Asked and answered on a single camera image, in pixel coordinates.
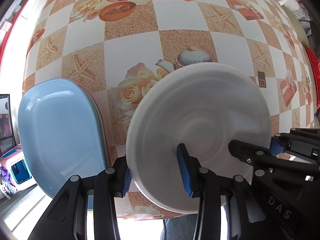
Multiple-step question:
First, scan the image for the black cable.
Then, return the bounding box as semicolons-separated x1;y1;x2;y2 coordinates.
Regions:
162;218;169;240

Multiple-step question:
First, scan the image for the black glass cabinet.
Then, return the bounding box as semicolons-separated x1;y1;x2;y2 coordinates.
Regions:
0;94;16;156

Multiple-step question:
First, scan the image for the white foam bowl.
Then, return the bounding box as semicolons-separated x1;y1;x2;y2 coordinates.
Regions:
126;63;271;213

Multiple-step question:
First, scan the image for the blue square plate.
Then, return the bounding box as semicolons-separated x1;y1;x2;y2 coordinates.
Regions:
18;79;107;197

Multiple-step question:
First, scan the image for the person leg in jeans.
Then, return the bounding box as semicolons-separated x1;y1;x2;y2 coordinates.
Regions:
160;214;197;240

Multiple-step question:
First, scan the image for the pink plastic stool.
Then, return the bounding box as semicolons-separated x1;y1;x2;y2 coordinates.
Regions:
1;145;36;191

